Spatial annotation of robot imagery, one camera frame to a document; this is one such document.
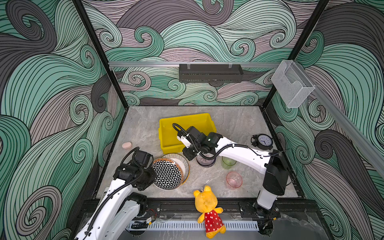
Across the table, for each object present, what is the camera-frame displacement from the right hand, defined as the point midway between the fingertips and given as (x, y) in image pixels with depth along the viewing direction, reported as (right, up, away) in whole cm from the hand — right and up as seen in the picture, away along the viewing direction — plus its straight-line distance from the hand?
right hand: (185, 152), depth 79 cm
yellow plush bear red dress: (+11, -21, -10) cm, 25 cm away
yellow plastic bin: (-10, +3, +14) cm, 17 cm away
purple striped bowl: (+12, -8, +7) cm, 16 cm away
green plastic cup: (+24, -6, +2) cm, 24 cm away
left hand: (-15, -12, -3) cm, 19 cm away
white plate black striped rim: (-1, -7, +9) cm, 11 cm away
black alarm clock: (+51, +3, +17) cm, 54 cm away
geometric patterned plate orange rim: (-9, -13, +3) cm, 16 cm away
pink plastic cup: (+28, -16, +3) cm, 32 cm away
